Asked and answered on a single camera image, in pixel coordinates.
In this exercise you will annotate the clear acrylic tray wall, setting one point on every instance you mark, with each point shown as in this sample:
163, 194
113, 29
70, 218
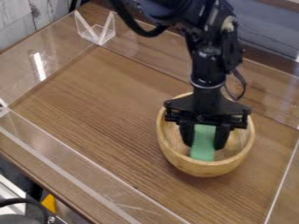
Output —
89, 188

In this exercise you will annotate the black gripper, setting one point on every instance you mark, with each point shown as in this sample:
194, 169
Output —
206, 106

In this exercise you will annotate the green rectangular block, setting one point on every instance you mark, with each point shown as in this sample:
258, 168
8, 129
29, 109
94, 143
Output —
202, 147

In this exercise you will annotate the clear acrylic corner bracket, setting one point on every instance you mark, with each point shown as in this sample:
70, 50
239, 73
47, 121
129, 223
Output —
98, 34

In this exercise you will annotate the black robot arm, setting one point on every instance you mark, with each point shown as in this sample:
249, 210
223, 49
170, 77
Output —
209, 25

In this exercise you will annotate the yellow black device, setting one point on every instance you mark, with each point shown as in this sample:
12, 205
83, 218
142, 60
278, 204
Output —
50, 204

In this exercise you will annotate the brown wooden bowl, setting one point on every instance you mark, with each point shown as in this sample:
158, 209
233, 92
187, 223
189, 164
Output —
229, 158

